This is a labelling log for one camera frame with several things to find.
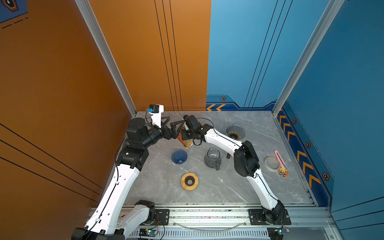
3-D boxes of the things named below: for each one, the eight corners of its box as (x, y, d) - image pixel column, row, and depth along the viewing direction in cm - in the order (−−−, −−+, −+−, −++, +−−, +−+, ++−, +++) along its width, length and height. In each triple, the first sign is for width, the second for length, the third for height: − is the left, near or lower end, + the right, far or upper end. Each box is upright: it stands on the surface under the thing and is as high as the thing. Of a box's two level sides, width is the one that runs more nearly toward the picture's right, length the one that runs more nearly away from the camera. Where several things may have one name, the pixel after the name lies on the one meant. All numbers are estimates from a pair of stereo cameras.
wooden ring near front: (180, 190, 84) (180, 188, 82) (181, 174, 90) (181, 172, 88) (198, 190, 84) (198, 188, 82) (198, 174, 90) (198, 172, 88)
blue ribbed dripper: (172, 164, 94) (170, 159, 88) (173, 151, 100) (172, 146, 94) (187, 164, 94) (186, 159, 88) (188, 151, 100) (187, 146, 94)
